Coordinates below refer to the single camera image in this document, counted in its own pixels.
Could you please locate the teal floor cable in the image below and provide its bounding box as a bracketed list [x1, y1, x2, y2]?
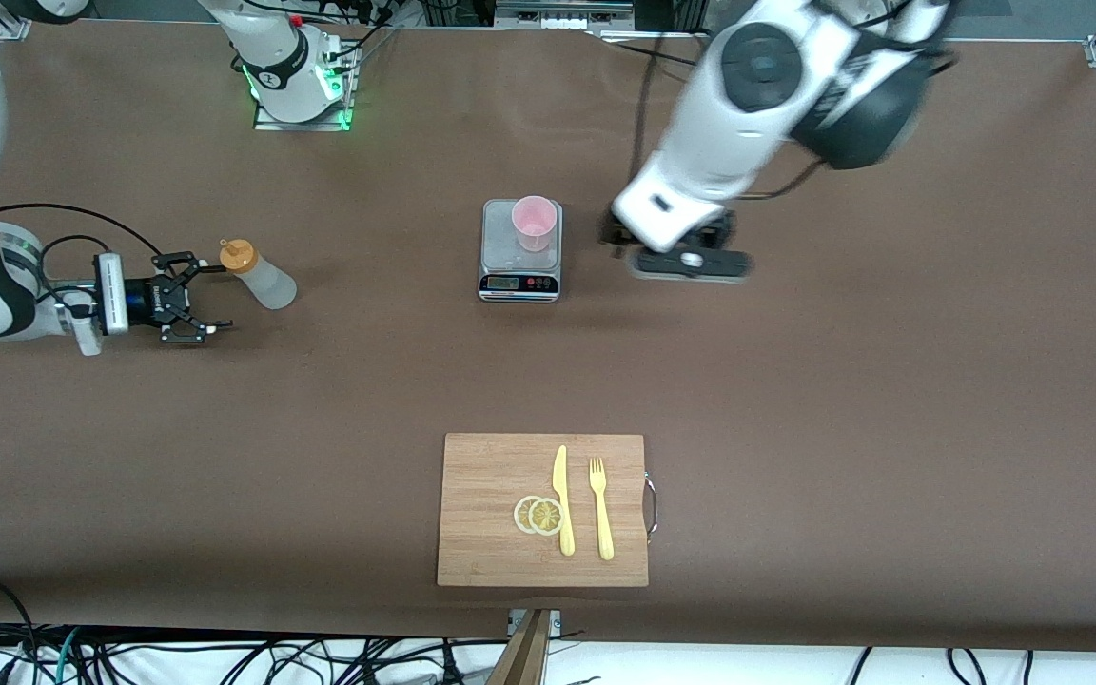
[51, 626, 85, 685]

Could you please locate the yellow plastic fork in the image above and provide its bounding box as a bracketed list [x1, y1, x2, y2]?
[588, 457, 616, 561]

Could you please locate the black table cable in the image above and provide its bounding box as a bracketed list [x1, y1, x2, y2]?
[600, 36, 701, 68]

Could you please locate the translucent sauce bottle orange cap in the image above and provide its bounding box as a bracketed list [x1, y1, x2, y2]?
[219, 238, 299, 310]

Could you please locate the yellow plastic knife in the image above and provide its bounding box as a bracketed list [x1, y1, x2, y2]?
[552, 444, 577, 558]

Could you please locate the bamboo cutting board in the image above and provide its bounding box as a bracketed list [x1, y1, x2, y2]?
[437, 433, 650, 588]

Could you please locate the silver digital kitchen scale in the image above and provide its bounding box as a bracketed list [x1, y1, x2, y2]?
[478, 198, 564, 303]

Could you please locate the pink plastic cup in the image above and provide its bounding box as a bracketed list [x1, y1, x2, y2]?
[511, 195, 558, 253]

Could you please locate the wooden post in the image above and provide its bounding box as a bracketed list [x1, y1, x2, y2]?
[486, 609, 554, 685]

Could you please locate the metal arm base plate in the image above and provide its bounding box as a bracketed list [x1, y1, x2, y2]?
[251, 38, 359, 132]

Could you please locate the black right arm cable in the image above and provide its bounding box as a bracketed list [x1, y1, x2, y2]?
[0, 202, 168, 296]

